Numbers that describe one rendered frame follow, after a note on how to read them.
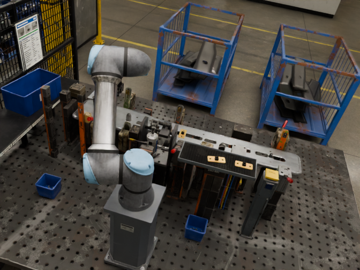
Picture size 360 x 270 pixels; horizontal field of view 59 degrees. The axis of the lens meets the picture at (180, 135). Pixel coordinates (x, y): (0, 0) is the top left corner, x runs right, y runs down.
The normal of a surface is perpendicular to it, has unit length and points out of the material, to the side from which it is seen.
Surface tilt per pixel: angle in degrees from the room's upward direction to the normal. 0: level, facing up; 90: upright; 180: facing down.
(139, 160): 7
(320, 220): 0
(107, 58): 48
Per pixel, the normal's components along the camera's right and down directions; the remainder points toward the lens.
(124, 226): -0.25, 0.57
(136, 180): 0.11, 0.62
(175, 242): 0.14, -0.78
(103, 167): 0.18, -0.07
